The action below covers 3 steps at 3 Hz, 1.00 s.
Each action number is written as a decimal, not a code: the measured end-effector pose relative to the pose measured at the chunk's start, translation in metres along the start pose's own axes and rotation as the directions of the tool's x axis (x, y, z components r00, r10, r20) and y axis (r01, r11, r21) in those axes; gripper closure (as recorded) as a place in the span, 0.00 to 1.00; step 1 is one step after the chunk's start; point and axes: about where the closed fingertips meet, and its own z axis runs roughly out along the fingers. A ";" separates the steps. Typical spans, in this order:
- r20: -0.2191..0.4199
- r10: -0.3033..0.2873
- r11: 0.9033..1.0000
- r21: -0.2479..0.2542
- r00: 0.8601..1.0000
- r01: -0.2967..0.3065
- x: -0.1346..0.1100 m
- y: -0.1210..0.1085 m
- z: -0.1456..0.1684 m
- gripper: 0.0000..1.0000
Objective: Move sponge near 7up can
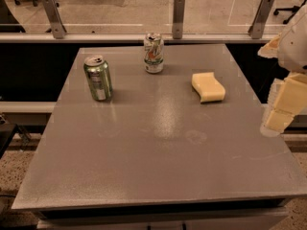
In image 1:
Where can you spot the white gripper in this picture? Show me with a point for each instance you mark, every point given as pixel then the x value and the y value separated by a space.
pixel 295 50

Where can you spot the black side table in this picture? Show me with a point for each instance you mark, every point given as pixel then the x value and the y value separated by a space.
pixel 7 132

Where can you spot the white 7up can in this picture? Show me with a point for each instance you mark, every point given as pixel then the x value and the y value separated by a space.
pixel 154 53

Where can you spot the horizontal metal rail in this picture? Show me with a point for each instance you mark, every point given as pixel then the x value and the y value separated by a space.
pixel 132 38

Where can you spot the green soda can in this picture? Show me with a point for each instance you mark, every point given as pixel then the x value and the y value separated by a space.
pixel 98 77

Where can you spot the metal railing bracket left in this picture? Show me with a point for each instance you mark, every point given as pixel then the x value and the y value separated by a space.
pixel 51 9

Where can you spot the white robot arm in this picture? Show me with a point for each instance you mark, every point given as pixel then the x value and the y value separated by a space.
pixel 299 19

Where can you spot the yellow sponge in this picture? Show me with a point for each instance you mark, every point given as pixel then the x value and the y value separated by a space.
pixel 208 88

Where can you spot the metal railing bracket middle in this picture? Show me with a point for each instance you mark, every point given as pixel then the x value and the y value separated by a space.
pixel 178 17

